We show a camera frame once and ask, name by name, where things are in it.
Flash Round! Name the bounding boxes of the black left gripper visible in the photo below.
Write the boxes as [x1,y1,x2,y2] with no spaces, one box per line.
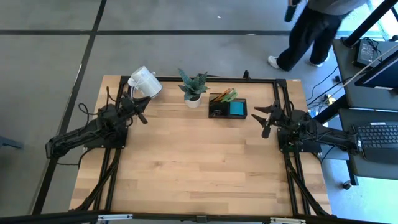
[121,95,152,121]

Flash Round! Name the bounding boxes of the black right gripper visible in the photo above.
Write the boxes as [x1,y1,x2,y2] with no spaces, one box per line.
[251,100,292,128]

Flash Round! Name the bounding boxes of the blue sticky note pad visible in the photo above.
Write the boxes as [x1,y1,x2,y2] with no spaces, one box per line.
[229,100,245,116]

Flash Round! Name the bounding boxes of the green handled scissors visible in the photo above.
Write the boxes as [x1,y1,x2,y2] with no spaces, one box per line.
[221,88,239,103]

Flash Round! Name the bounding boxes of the black mesh desk organizer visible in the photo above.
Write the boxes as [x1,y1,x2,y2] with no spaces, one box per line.
[208,92,248,120]

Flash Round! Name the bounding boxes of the white mug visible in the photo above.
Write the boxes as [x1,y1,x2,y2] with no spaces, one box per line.
[127,65,164,100]

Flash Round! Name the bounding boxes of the green plant in white pot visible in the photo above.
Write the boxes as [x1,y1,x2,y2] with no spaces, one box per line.
[178,68,210,109]

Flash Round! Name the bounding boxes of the black desk leg bar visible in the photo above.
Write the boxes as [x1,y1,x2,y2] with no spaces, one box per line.
[313,95,348,124]

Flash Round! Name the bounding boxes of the black desk top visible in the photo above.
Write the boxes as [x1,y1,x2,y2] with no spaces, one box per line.
[331,37,398,110]

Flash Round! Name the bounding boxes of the person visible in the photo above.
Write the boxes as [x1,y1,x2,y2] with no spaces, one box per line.
[267,0,369,72]

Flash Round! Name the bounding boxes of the dark object in person's hand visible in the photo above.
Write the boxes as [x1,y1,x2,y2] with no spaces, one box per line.
[284,0,301,23]

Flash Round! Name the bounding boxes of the black keyboard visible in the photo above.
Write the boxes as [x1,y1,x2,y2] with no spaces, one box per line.
[353,121,398,165]

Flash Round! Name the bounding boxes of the black power adapter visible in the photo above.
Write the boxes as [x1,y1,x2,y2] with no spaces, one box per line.
[355,39,379,68]

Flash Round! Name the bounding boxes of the black computer monitor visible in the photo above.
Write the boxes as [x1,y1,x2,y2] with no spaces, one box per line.
[354,49,398,91]

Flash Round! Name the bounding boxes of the black keyboard desk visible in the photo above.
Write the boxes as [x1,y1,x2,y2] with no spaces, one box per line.
[320,108,398,181]

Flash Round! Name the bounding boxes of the grey floor object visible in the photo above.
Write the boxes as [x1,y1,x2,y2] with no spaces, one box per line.
[0,136,24,149]

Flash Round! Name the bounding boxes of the black upright pole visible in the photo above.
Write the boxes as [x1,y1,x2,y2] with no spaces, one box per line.
[341,0,398,48]

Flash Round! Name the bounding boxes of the black rig crossbar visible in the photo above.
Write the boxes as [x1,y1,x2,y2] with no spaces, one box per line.
[0,210,398,224]

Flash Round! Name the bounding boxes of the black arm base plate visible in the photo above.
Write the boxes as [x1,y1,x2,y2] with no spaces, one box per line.
[83,123,129,149]
[278,129,323,154]

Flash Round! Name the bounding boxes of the black aluminium table frame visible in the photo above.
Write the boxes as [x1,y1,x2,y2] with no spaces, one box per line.
[70,74,333,218]

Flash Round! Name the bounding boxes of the black floor cable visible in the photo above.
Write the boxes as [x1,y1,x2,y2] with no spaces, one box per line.
[306,65,340,103]

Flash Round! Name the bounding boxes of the silver metal bracket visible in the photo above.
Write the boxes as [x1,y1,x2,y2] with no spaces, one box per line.
[269,217,307,224]
[98,213,134,222]

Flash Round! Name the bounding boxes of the white diagonal cable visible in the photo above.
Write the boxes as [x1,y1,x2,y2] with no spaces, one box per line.
[329,46,398,98]

